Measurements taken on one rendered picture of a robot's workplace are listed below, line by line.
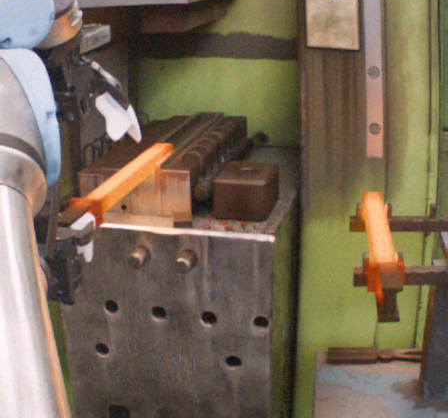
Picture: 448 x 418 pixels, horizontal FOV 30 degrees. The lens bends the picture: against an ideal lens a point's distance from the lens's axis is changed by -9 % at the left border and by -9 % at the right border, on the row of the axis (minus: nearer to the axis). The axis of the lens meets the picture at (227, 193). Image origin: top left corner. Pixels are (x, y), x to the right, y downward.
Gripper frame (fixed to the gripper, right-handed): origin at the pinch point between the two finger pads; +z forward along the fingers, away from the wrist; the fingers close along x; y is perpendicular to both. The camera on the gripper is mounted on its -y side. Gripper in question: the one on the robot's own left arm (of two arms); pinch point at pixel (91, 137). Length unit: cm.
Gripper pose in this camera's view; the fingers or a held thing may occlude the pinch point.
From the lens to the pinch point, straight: 120.3
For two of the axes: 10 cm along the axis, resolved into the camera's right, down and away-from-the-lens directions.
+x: 9.7, 0.5, -2.3
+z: 1.3, 7.0, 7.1
